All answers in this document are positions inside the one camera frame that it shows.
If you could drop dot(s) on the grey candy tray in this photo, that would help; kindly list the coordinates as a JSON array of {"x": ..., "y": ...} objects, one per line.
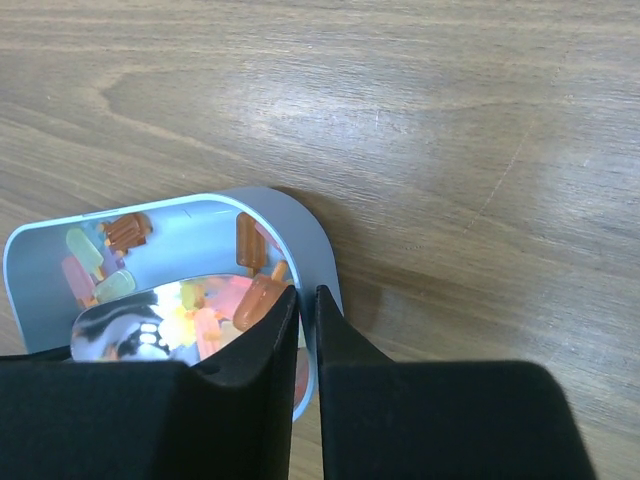
[{"x": 57, "y": 269}]

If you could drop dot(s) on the metal scoop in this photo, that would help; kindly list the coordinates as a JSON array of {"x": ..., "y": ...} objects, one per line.
[{"x": 187, "y": 321}]

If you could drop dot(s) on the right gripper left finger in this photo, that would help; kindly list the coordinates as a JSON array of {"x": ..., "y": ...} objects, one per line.
[{"x": 229, "y": 417}]

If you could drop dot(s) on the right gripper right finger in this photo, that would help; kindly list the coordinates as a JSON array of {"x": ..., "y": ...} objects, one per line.
[{"x": 382, "y": 419}]

